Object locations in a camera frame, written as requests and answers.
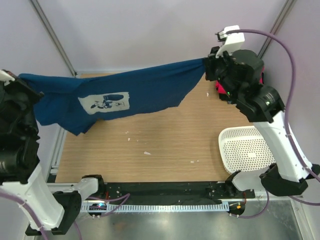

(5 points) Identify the aluminium rail frame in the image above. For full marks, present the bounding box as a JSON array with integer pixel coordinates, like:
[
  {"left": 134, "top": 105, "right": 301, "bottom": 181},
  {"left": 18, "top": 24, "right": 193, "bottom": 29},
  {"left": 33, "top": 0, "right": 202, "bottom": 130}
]
[{"left": 44, "top": 72, "right": 78, "bottom": 186}]

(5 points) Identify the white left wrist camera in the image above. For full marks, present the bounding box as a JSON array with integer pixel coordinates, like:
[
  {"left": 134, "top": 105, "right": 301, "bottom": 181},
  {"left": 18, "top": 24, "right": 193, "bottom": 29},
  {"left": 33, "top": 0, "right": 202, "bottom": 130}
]
[{"left": 0, "top": 70, "right": 15, "bottom": 85}]

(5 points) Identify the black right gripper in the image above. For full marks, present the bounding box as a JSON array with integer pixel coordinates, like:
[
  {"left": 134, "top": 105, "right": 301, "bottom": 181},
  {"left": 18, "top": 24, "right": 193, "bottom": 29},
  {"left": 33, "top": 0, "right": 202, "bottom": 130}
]
[{"left": 203, "top": 45, "right": 240, "bottom": 101}]

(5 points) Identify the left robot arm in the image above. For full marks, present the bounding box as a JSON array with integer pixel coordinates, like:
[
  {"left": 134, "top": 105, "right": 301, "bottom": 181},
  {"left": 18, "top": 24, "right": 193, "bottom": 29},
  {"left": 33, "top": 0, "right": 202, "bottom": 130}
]
[{"left": 0, "top": 70, "right": 106, "bottom": 236}]

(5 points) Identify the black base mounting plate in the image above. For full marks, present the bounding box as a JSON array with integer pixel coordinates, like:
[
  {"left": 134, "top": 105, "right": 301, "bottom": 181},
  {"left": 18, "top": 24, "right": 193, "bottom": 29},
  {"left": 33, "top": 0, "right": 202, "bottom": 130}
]
[{"left": 105, "top": 181, "right": 256, "bottom": 206}]

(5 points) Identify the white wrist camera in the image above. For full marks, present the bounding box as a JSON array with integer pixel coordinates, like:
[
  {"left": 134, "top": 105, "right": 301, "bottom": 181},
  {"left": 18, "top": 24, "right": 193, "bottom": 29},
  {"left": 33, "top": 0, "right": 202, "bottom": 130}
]
[
  {"left": 0, "top": 70, "right": 15, "bottom": 85},
  {"left": 215, "top": 25, "right": 245, "bottom": 58}
]

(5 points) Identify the white slotted cable duct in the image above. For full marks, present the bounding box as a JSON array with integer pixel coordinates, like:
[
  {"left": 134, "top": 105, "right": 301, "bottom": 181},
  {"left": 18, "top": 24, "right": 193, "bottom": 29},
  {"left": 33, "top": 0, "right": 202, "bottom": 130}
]
[{"left": 80, "top": 202, "right": 229, "bottom": 214}]

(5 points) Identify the folded pink t-shirt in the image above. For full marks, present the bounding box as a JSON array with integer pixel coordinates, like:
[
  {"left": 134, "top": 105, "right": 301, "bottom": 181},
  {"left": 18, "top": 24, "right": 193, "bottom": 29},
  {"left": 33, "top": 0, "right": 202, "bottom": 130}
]
[{"left": 215, "top": 72, "right": 265, "bottom": 96}]

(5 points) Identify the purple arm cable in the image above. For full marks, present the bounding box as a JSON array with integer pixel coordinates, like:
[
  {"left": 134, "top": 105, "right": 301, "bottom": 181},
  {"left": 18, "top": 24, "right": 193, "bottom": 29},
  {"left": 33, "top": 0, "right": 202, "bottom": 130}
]
[
  {"left": 0, "top": 187, "right": 131, "bottom": 240},
  {"left": 232, "top": 29, "right": 320, "bottom": 220}
]

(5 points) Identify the blue printed t-shirt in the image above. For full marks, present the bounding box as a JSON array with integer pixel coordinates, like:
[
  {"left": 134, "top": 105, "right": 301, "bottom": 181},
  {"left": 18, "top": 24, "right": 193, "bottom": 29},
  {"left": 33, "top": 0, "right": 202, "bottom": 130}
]
[{"left": 19, "top": 58, "right": 205, "bottom": 136}]

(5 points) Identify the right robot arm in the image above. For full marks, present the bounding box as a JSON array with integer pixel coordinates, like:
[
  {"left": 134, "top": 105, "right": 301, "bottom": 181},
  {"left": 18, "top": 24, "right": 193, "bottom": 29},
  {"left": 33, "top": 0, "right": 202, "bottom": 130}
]
[{"left": 203, "top": 46, "right": 320, "bottom": 198}]

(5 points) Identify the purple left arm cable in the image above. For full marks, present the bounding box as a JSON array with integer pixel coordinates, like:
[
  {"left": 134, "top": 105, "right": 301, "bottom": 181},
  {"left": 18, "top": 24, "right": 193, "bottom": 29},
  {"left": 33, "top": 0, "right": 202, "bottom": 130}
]
[{"left": 0, "top": 187, "right": 131, "bottom": 240}]

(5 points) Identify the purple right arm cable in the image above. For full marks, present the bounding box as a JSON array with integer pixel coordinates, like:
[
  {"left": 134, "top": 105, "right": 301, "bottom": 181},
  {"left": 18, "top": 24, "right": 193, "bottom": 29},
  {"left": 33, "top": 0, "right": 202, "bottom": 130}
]
[{"left": 232, "top": 29, "right": 320, "bottom": 220}]

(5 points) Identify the white perforated plastic basket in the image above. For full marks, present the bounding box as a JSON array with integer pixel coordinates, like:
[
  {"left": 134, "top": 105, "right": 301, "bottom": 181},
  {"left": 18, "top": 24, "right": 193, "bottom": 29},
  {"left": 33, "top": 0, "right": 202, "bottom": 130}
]
[{"left": 218, "top": 126, "right": 276, "bottom": 174}]

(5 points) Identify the folded black t-shirt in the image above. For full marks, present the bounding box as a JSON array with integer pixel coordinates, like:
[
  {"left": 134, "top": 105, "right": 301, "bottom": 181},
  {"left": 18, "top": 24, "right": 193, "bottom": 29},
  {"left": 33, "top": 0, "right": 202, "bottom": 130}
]
[{"left": 218, "top": 93, "right": 236, "bottom": 105}]

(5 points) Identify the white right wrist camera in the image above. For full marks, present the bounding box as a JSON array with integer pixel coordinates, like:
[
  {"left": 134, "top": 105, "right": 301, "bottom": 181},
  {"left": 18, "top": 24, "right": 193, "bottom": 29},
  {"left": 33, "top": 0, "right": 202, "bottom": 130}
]
[{"left": 215, "top": 25, "right": 245, "bottom": 58}]

